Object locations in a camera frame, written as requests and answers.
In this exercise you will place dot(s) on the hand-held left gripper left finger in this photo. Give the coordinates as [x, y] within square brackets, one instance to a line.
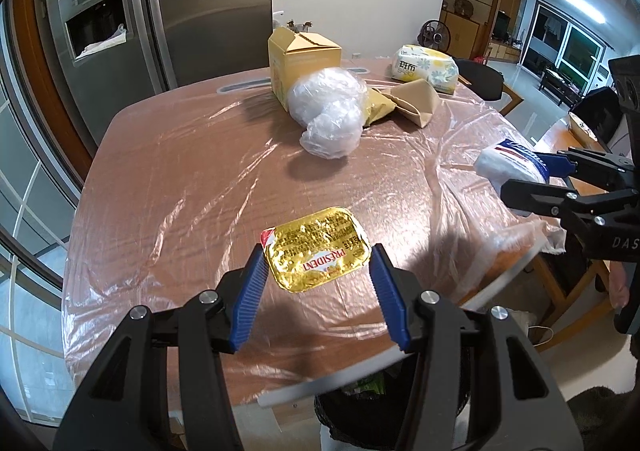
[247, 301]

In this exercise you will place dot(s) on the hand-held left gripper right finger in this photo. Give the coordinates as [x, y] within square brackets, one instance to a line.
[387, 301]

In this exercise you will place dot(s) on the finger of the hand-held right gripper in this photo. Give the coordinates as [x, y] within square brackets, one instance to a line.
[555, 163]
[530, 196]

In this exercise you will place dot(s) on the white packet with blue print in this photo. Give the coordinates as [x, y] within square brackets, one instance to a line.
[505, 161]

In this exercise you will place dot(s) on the golden foil butter packet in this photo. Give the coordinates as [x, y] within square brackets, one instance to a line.
[315, 246]

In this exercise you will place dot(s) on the black trash bin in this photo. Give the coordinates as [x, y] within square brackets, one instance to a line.
[350, 413]

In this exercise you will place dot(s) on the person's right hand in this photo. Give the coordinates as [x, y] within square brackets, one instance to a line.
[618, 287]

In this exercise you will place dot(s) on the black chair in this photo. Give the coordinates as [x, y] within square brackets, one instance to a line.
[482, 78]

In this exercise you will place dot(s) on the large glass window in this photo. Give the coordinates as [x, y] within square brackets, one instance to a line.
[570, 46]

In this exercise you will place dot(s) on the tan paper bag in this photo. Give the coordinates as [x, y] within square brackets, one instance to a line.
[417, 101]

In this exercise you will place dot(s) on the television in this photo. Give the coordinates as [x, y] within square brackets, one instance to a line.
[501, 25]

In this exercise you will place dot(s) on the floral tissue pack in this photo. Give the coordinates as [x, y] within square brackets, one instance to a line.
[425, 66]

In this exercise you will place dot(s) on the yellowish paper packet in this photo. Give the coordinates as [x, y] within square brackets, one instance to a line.
[377, 108]

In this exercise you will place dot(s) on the black standing fan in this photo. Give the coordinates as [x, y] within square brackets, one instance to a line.
[434, 35]

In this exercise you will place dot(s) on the dark fluffy rug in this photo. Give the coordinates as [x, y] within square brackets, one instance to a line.
[605, 423]

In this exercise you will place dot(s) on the crumpled white plastic bag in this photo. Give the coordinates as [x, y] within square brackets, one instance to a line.
[325, 106]

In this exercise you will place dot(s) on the yellow cardboard box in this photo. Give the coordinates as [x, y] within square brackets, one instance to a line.
[300, 66]

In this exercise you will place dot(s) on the glass sliding door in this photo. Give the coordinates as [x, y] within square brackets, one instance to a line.
[30, 181]

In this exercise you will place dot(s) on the white cloth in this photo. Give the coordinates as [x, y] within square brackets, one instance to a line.
[100, 47]

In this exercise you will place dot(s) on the stainless steel refrigerator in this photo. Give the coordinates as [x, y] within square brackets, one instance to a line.
[200, 6]

